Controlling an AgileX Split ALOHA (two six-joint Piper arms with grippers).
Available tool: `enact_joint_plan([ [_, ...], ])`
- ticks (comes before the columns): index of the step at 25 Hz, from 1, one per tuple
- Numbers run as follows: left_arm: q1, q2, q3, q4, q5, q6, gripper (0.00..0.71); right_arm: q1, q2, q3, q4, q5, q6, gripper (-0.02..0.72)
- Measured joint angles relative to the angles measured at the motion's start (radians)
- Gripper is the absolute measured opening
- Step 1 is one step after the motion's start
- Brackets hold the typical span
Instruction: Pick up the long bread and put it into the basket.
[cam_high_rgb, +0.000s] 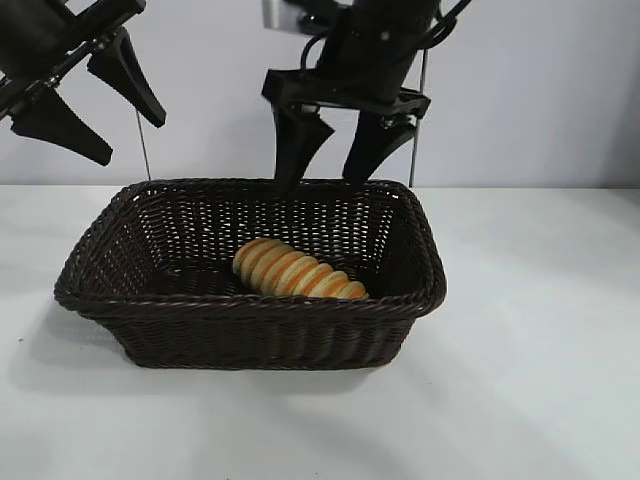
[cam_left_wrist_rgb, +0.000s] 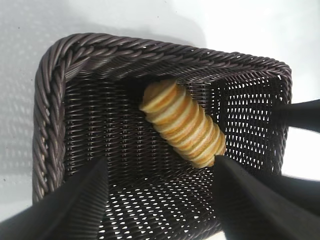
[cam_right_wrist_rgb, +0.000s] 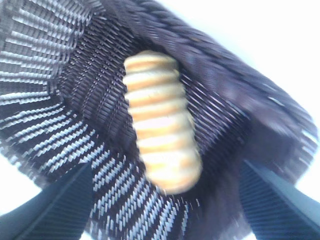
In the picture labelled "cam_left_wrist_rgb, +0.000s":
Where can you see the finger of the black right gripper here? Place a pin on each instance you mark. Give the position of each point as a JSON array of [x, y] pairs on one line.
[[302, 115], [305, 192]]

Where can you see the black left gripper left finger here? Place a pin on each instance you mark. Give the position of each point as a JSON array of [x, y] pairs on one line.
[[62, 212]]

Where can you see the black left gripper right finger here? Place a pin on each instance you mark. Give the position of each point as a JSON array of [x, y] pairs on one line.
[[250, 212]]

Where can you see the dark brown woven basket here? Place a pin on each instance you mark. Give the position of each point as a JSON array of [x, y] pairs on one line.
[[112, 125]]

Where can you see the long striped bread loaf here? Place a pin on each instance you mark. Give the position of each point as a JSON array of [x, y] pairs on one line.
[[182, 125]]

